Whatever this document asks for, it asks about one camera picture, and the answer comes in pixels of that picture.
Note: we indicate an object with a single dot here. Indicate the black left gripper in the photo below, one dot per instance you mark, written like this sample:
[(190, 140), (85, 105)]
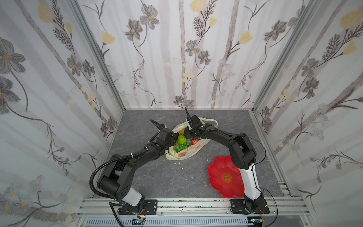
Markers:
[(162, 128)]

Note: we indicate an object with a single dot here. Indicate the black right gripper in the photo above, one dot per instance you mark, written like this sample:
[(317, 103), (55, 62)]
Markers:
[(193, 126)]

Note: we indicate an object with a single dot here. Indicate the red green mango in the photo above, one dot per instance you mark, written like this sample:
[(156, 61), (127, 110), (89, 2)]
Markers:
[(194, 141)]

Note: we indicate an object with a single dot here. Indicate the light green custard apple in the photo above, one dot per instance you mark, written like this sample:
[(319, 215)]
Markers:
[(181, 139)]

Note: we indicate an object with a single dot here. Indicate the yellow printed plastic bag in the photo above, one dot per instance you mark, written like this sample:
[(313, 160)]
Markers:
[(190, 151)]

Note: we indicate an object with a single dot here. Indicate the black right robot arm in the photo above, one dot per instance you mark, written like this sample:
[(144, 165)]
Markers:
[(243, 157)]

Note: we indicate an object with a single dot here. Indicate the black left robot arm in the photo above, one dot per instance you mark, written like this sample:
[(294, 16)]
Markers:
[(113, 179)]

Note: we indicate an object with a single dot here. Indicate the green grape bunch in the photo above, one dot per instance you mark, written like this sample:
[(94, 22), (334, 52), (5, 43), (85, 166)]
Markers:
[(180, 147)]

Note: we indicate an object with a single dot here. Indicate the red flower-shaped plate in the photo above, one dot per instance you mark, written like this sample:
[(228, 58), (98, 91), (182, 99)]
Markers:
[(226, 178)]

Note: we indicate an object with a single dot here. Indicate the white slotted cable duct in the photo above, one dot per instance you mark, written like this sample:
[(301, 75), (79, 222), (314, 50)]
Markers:
[(186, 222)]

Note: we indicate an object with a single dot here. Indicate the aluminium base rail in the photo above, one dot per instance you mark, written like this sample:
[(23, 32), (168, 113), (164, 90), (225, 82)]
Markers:
[(183, 207)]

